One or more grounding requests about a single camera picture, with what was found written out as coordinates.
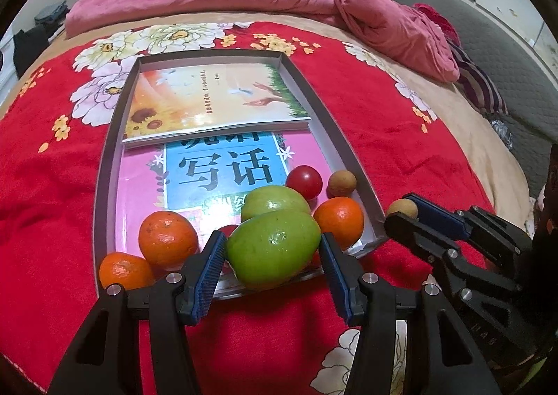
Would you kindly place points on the sunflower cover book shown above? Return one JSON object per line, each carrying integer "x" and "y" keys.
{"x": 196, "y": 98}

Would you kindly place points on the red floral blanket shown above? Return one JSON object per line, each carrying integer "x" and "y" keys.
{"x": 52, "y": 203}

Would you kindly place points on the green apple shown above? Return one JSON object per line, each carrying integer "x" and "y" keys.
{"x": 272, "y": 247}
{"x": 274, "y": 201}

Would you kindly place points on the pile of folded clothes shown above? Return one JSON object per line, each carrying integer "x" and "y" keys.
{"x": 52, "y": 20}

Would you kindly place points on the dark red cloth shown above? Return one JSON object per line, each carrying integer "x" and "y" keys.
{"x": 436, "y": 22}

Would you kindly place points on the small brown longan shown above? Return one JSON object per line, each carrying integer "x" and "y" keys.
{"x": 400, "y": 207}
{"x": 341, "y": 183}

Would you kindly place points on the striped cloth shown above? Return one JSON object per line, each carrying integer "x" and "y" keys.
{"x": 479, "y": 81}

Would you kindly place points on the grey quilted mat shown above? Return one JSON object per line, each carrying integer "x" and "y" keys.
{"x": 514, "y": 72}

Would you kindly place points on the grey cardboard box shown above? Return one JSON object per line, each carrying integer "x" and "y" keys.
{"x": 107, "y": 186}

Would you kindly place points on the red tomato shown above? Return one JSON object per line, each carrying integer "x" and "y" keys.
{"x": 304, "y": 181}
{"x": 229, "y": 230}

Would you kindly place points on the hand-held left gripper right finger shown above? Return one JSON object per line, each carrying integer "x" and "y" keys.
{"x": 338, "y": 281}

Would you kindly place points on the black garment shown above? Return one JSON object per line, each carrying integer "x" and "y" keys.
{"x": 28, "y": 50}

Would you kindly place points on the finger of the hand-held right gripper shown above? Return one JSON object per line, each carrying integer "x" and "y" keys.
{"x": 440, "y": 214}
{"x": 418, "y": 238}

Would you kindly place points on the crumpled silver foil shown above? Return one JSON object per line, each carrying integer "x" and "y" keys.
{"x": 501, "y": 131}

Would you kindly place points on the orange mandarin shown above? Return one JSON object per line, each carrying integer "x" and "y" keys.
{"x": 339, "y": 220}
{"x": 126, "y": 271}
{"x": 168, "y": 239}

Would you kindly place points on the pink book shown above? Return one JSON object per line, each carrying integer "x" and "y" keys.
{"x": 135, "y": 186}

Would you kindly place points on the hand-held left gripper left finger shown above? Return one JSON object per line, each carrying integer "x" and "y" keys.
{"x": 207, "y": 281}

